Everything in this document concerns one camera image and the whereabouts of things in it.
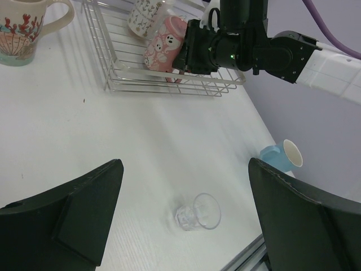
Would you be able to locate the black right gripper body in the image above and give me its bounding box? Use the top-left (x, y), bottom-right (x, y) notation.
top-left (172, 19), bottom-right (222, 75)

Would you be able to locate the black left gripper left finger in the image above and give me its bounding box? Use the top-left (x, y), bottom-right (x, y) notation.
top-left (1, 159), bottom-right (124, 270)

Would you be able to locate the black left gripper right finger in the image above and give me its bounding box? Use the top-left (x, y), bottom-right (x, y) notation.
top-left (248, 158), bottom-right (360, 270)

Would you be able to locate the pink ghost pattern mug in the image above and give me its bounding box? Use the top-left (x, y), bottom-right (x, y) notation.
top-left (144, 15), bottom-right (187, 73)

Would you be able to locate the white floral mug orange inside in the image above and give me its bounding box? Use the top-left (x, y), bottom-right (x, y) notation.
top-left (127, 0), bottom-right (169, 40)

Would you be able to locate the light blue mug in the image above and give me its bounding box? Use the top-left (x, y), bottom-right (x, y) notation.
top-left (259, 139), bottom-right (303, 172)

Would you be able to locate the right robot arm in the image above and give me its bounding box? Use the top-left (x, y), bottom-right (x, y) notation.
top-left (173, 1), bottom-right (360, 270)

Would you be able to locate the clear plastic cup centre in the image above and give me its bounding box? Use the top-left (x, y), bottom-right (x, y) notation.
top-left (175, 193), bottom-right (222, 231)

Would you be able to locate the beige coral pattern mug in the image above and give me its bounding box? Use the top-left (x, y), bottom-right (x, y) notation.
top-left (1, 0), bottom-right (74, 67)

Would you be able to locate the metal wire dish rack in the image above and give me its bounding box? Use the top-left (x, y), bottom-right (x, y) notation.
top-left (82, 1), bottom-right (245, 97)

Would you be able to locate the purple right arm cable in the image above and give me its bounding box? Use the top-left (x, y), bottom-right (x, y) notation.
top-left (303, 0), bottom-right (361, 60)

